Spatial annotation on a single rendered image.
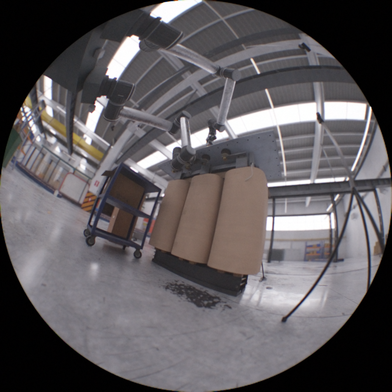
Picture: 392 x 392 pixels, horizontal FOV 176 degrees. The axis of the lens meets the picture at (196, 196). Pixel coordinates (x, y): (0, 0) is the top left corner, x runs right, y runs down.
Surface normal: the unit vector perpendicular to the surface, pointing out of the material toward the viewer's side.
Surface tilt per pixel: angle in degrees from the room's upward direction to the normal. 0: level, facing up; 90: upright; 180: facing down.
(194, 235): 90
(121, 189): 90
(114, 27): 150
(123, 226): 90
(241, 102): 174
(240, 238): 90
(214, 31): 174
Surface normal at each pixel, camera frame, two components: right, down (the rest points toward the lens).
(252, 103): -0.18, 0.94
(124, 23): 0.12, 0.99
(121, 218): 0.78, -0.06
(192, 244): -0.28, -0.43
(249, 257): 0.09, -0.36
